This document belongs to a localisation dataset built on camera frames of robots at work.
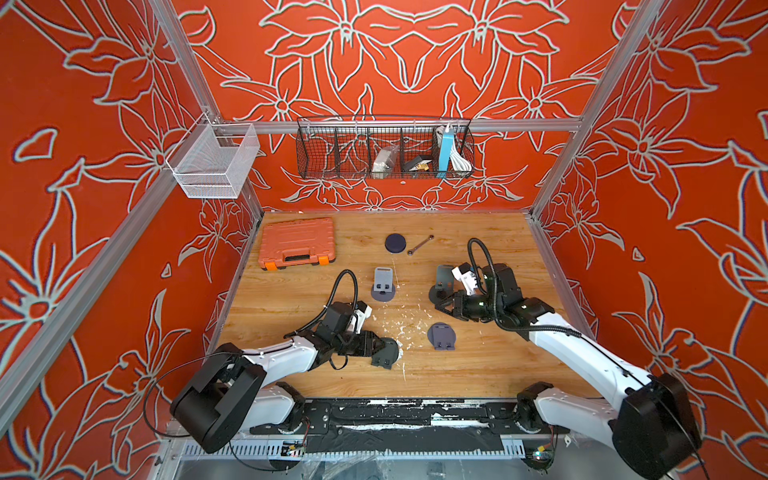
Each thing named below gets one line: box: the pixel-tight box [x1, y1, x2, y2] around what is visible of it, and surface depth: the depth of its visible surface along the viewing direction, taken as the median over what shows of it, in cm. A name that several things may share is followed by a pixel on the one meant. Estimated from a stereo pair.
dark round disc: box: [385, 233, 407, 254], surface depth 112 cm
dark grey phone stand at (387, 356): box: [371, 337, 399, 370], surface depth 84 cm
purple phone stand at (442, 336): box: [427, 322, 457, 351], surface depth 88 cm
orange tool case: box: [258, 217, 337, 271], surface depth 106 cm
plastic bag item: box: [372, 145, 399, 179], surface depth 94 cm
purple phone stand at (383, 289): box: [371, 267, 396, 302], surface depth 94 cm
